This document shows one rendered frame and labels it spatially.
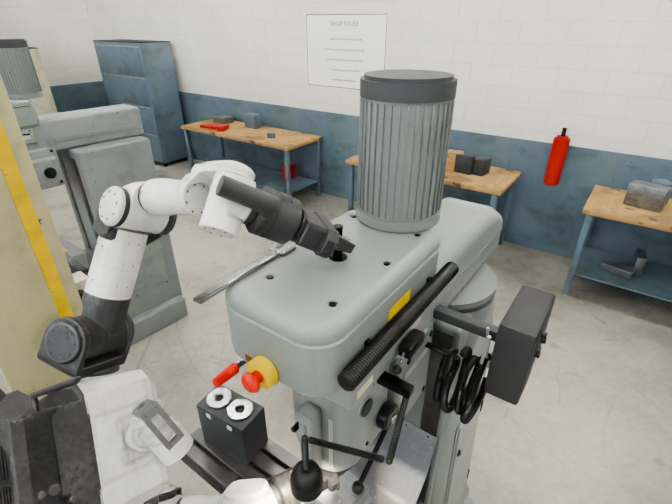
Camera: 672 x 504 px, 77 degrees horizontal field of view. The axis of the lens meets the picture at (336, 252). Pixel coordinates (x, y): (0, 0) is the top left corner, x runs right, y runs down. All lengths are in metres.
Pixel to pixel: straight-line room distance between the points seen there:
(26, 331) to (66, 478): 1.67
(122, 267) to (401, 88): 0.65
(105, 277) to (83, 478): 0.36
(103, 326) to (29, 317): 1.56
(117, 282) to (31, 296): 1.55
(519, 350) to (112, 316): 0.86
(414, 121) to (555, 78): 4.06
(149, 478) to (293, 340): 0.47
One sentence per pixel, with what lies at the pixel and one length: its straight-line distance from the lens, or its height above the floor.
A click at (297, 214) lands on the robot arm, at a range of 0.74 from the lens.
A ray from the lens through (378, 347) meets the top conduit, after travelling 0.76.
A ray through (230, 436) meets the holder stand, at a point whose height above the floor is 1.02.
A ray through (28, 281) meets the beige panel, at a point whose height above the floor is 1.23.
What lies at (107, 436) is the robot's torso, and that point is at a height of 1.61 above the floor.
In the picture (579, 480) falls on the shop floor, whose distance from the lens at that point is 3.07.
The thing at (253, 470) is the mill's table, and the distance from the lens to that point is 1.71.
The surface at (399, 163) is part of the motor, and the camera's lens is 0.89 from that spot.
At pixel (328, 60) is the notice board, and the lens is 6.00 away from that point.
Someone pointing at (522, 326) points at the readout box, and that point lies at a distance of 1.01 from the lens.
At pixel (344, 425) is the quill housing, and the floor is 1.52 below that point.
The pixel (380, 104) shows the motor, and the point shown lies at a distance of 0.88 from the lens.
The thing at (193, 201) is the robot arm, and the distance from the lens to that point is 0.80.
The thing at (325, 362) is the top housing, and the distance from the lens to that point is 0.70.
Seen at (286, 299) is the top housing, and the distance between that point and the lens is 0.73.
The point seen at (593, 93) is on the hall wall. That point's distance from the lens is 4.86.
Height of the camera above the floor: 2.31
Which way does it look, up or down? 29 degrees down
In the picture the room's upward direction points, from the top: straight up
